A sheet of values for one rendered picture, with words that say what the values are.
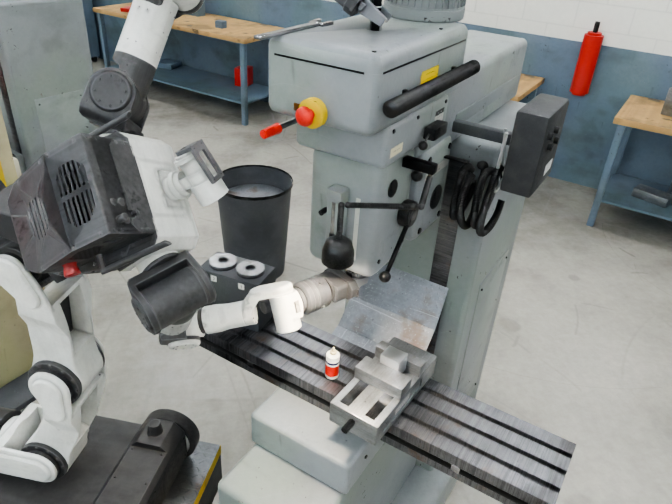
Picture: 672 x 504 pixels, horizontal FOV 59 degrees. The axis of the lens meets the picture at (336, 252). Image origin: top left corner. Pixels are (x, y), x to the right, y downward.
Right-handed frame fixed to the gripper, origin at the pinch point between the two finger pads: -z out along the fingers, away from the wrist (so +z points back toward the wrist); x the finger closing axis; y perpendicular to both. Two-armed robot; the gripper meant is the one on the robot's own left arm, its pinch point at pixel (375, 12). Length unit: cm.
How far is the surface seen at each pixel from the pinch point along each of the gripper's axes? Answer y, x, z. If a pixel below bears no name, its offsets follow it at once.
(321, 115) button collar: -15.4, 24.0, -5.7
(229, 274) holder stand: -93, -7, -5
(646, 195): -72, -340, -201
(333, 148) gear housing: -25.7, 11.9, -10.5
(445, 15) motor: 4.8, -16.9, -11.6
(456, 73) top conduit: -1.3, -7.2, -21.9
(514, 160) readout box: -10.2, -12.4, -46.4
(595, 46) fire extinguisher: -22, -399, -102
